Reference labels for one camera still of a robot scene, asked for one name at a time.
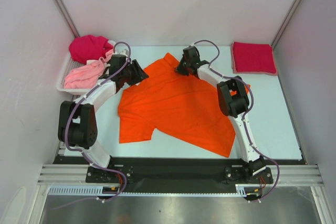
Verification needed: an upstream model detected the folded red t shirt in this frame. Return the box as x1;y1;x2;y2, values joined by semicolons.
232;41;277;74

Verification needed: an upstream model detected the white slotted cable duct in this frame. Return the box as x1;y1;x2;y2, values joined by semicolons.
48;185;260;197

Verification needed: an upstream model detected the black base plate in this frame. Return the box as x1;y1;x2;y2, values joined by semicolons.
52;155;274;194

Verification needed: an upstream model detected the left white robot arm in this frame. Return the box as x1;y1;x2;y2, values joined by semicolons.
58;53;149;182

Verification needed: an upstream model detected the white plastic basket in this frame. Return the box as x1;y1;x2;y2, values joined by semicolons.
56;40;118;95

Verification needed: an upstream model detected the aluminium frame rail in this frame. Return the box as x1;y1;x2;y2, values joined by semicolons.
37;164;324;186

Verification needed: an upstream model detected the orange t shirt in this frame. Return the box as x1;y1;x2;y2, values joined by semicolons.
118;53;236;157

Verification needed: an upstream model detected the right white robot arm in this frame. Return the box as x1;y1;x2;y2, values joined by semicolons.
175;46;266;183

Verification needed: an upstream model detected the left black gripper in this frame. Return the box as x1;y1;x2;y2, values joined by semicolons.
121;59;149;87

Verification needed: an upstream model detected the crumpled pink t shirt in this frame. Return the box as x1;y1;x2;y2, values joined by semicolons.
64;49;113;89

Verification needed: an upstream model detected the crumpled magenta t shirt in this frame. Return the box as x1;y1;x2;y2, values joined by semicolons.
69;35;113;65

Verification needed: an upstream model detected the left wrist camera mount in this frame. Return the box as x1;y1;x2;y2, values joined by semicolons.
115;49;130;57

